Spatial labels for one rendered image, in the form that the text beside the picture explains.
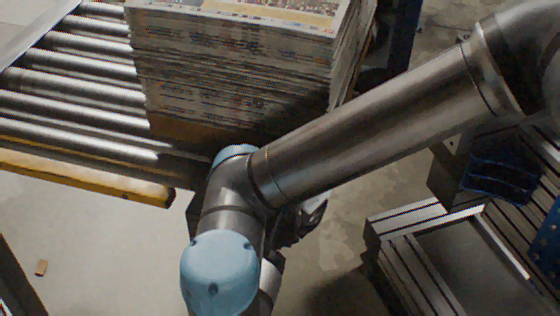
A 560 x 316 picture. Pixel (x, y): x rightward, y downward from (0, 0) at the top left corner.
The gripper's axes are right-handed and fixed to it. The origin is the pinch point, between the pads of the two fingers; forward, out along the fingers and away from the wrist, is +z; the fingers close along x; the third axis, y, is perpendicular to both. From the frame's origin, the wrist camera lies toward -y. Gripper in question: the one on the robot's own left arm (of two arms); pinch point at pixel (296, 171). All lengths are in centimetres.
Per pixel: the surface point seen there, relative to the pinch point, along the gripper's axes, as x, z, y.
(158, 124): 21.8, -1.2, 5.1
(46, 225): 89, 27, -78
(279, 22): 2.8, 0.0, 25.3
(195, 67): 14.1, -1.5, 17.4
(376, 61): 1, 137, -70
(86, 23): 52, 27, 2
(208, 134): 13.5, -1.3, 5.3
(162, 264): 47, 24, -78
